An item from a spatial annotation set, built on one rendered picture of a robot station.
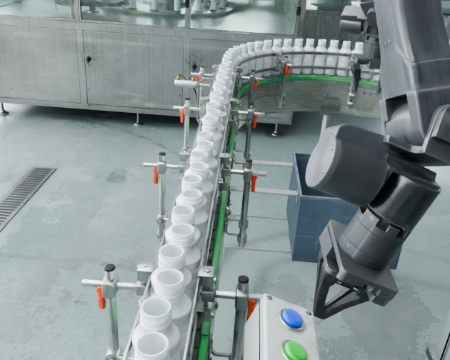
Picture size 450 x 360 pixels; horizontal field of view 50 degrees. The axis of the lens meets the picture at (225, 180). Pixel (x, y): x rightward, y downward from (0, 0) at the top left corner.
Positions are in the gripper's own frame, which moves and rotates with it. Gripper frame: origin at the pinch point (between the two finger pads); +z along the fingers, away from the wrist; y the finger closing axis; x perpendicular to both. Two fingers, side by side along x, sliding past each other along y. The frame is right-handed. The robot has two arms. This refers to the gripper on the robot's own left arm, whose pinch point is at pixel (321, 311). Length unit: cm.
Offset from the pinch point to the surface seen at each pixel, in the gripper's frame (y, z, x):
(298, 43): -194, -2, 12
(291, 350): 0.3, 6.8, -0.4
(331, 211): -74, 20, 24
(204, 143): -56, 9, -17
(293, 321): -5.0, 6.8, 0.2
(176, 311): -4.3, 11.7, -14.6
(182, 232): -19.8, 9.8, -16.8
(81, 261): -162, 142, -44
